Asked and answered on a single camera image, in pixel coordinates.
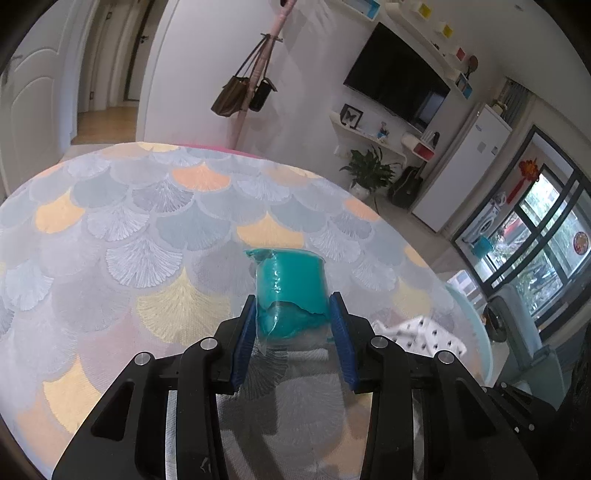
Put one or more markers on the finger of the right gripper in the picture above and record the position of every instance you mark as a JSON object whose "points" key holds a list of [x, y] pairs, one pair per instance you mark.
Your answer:
{"points": [[529, 418]]}

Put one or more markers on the teal plastic bag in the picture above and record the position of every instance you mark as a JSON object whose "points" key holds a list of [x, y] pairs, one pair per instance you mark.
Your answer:
{"points": [[291, 292]]}

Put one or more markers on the white cardboard box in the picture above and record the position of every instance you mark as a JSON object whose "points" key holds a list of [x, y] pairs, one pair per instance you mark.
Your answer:
{"points": [[421, 336]]}

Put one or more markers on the green potted plant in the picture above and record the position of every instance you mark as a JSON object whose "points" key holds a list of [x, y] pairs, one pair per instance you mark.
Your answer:
{"points": [[369, 173]]}

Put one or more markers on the white refrigerator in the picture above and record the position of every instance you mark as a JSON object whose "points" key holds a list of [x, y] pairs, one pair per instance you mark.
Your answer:
{"points": [[464, 166]]}

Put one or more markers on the pink coat rack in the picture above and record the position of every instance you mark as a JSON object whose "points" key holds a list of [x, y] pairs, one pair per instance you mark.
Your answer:
{"points": [[259, 66]]}

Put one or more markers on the black wall television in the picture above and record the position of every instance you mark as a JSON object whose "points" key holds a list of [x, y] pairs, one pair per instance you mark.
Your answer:
{"points": [[390, 72]]}

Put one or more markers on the red chinese knot ornament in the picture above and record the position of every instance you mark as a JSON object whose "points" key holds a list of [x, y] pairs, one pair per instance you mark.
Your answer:
{"points": [[529, 171]]}

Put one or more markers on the teal sofa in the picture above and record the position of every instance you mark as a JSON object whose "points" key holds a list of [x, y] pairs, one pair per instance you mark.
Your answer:
{"points": [[531, 366]]}

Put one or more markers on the white washing machine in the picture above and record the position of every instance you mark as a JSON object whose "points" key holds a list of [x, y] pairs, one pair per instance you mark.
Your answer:
{"points": [[482, 224]]}

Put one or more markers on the black hanging small bag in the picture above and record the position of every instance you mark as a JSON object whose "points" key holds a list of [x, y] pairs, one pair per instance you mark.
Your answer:
{"points": [[261, 94]]}

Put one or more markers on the pastel scallop tablecloth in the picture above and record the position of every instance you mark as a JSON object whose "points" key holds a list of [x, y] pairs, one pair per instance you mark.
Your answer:
{"points": [[143, 247]]}

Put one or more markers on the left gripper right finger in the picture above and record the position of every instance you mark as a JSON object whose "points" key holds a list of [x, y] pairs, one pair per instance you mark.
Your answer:
{"points": [[465, 434]]}

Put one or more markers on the white interior door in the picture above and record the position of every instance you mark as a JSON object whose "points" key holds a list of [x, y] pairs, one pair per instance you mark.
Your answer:
{"points": [[36, 97]]}

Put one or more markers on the black acoustic guitar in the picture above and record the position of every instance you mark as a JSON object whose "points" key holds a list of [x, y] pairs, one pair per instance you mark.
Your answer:
{"points": [[405, 190]]}

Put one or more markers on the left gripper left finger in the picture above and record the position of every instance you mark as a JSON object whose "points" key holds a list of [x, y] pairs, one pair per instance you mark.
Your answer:
{"points": [[123, 437]]}

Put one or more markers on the black framed butterfly picture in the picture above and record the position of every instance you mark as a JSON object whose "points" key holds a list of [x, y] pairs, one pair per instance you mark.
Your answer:
{"points": [[350, 117]]}

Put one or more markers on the brown hanging handbag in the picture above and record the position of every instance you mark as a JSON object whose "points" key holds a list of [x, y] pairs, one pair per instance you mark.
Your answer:
{"points": [[233, 93]]}

